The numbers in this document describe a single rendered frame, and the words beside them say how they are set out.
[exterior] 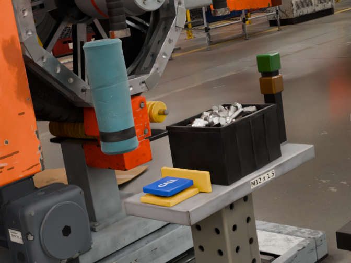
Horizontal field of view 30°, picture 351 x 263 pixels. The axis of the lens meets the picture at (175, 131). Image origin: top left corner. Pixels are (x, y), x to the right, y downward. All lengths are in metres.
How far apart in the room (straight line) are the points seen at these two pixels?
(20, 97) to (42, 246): 0.41
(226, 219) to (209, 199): 0.11
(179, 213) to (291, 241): 0.80
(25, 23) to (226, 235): 0.63
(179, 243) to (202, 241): 0.53
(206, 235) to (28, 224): 0.42
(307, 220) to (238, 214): 0.96
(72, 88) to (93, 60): 0.11
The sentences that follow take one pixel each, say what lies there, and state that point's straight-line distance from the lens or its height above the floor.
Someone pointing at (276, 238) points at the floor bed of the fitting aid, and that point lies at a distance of 1.96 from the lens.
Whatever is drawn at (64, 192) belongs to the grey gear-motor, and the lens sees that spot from 1.58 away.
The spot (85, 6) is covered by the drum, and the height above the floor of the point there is 0.82.
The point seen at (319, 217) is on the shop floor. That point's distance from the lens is 2.29.
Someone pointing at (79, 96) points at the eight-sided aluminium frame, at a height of 0.62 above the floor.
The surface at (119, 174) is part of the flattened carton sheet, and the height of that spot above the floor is 0.01.
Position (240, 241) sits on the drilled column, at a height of 0.32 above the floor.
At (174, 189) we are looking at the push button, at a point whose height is 0.48.
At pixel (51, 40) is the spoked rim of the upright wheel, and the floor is 0.75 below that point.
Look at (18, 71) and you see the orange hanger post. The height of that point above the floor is 0.72.
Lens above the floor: 0.84
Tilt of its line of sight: 13 degrees down
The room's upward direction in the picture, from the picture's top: 9 degrees counter-clockwise
